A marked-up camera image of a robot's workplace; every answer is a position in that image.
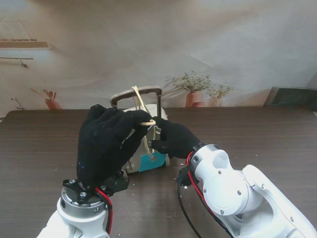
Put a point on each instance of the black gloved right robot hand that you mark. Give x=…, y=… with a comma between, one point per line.
x=175, y=141

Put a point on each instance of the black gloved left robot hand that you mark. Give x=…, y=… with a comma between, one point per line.
x=104, y=143

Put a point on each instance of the teal luggage tag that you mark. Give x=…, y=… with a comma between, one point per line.
x=148, y=164

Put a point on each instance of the small beige trolley suitcase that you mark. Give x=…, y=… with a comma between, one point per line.
x=151, y=107

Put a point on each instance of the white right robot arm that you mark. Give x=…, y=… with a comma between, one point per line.
x=235, y=198

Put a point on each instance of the dark framed monitor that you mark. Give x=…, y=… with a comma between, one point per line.
x=289, y=98

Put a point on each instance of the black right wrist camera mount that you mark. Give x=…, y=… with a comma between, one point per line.
x=184, y=177

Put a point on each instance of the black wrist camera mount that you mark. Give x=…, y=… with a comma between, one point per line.
x=184, y=177
x=116, y=182

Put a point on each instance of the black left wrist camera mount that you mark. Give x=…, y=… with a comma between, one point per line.
x=116, y=182

